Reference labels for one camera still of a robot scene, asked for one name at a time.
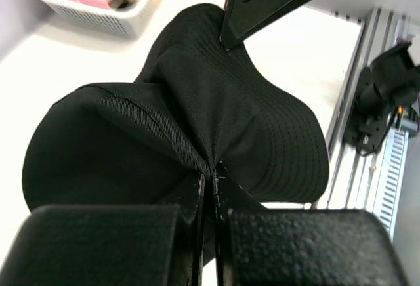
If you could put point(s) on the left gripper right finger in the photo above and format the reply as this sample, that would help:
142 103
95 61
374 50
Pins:
259 246

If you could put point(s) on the white plastic basket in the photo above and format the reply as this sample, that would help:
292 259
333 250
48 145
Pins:
129 22

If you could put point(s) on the white slotted cable duct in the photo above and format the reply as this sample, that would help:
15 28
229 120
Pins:
391 176

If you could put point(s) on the aluminium mounting rail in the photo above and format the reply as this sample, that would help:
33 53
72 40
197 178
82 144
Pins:
353 179

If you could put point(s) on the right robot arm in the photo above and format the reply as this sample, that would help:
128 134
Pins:
391 81

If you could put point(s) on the black bucket hat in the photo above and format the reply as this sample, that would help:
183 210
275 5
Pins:
192 106

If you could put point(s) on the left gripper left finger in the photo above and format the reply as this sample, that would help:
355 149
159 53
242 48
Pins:
159 244

